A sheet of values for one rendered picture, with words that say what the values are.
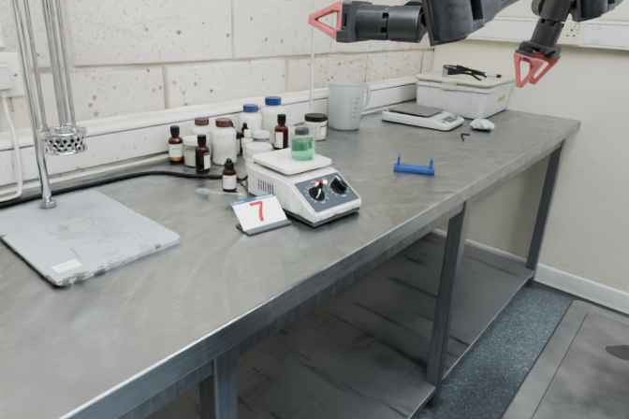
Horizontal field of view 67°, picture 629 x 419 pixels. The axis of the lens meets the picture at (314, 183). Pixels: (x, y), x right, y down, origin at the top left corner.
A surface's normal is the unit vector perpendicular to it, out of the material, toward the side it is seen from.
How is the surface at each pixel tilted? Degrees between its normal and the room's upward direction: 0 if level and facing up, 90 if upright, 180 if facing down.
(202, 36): 90
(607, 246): 90
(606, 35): 90
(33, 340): 0
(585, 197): 90
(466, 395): 0
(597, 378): 0
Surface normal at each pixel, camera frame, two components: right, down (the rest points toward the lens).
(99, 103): 0.76, 0.25
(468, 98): -0.60, 0.30
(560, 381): 0.04, -0.94
